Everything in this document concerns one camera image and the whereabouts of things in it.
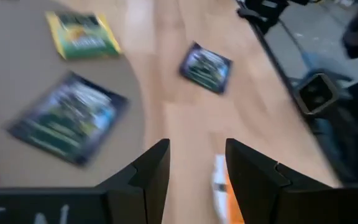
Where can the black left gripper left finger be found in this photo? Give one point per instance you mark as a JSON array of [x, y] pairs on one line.
[[120, 199]]

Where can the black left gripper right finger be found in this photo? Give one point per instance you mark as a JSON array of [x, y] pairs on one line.
[[275, 199]]

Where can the white orange tea bag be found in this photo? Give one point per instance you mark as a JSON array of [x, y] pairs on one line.
[[221, 193]]

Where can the dark blue blackcurrant tea bag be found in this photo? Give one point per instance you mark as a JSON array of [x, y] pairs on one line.
[[205, 68], [70, 118]]

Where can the green yellow citrus tea bag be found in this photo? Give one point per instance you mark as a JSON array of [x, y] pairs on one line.
[[82, 37]]

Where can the round beige mat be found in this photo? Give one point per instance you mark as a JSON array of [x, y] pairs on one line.
[[11, 62]]

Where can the grey square camera housing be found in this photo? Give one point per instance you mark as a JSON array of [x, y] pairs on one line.
[[315, 93]]

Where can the black table edge frame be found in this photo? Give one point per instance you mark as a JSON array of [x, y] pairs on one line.
[[275, 62]]

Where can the black frame clamp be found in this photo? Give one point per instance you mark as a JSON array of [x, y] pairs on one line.
[[259, 12]]

